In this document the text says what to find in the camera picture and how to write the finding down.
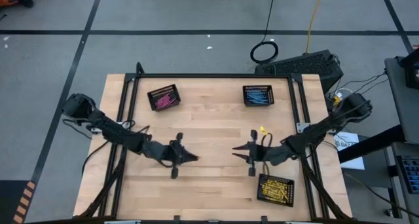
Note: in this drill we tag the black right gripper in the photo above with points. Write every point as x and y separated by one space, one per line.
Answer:
265 153

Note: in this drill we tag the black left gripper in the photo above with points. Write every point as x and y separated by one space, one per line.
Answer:
170 152

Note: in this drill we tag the black plastic mesh basket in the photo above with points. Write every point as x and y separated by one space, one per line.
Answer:
154 103
271 96
275 203

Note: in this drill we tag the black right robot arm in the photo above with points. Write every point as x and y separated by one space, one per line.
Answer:
327 125

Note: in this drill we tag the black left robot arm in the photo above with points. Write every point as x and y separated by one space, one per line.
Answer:
111 130

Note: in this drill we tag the black perforated computer case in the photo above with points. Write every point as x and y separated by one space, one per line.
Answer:
301 68

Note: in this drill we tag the white paper sign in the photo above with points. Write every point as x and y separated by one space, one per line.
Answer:
348 143

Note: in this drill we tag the black metal crossbar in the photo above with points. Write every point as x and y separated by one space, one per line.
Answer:
370 144

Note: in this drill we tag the grey side table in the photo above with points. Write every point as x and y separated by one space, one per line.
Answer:
401 103

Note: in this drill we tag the black keyboard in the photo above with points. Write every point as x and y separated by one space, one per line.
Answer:
410 173

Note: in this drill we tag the black mat with orange stripes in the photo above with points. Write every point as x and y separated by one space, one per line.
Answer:
10 201

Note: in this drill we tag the black metal table frame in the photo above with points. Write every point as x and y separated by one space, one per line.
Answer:
212 75

